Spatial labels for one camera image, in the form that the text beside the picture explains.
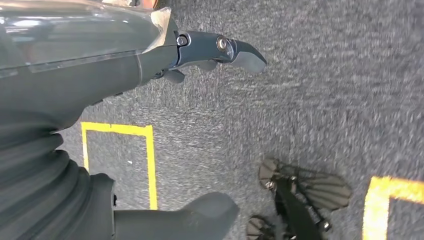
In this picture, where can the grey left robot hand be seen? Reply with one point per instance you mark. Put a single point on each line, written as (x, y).
(66, 66)

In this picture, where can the black robot foot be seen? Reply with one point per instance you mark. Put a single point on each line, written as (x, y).
(258, 228)
(324, 192)

